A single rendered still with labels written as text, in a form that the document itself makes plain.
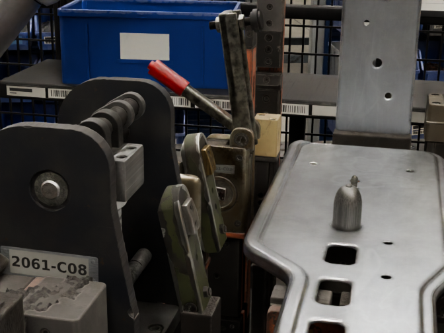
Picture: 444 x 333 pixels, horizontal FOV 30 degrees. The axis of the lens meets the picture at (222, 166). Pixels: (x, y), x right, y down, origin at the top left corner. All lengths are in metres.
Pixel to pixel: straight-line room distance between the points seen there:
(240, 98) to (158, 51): 0.43
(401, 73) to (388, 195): 0.30
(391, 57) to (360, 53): 0.05
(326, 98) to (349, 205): 0.49
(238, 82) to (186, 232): 0.33
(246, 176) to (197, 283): 0.31
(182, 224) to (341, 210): 0.25
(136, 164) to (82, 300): 0.13
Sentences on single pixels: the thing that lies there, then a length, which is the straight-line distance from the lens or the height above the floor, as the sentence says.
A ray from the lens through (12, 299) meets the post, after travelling 0.57.
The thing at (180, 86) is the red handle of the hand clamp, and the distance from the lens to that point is 1.05.
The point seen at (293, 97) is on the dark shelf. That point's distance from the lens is 1.39.
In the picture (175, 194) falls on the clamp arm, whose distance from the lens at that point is 0.73.
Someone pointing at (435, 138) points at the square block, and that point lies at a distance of 1.28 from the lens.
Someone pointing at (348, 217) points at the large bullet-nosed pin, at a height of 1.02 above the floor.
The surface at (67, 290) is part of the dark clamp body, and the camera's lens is 0.62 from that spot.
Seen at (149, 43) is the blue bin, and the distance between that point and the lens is 1.44.
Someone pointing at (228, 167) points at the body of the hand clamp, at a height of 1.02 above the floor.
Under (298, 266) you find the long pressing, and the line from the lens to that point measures 0.83.
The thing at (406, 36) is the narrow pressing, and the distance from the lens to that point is 1.28.
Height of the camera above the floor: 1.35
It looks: 18 degrees down
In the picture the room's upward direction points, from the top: 1 degrees clockwise
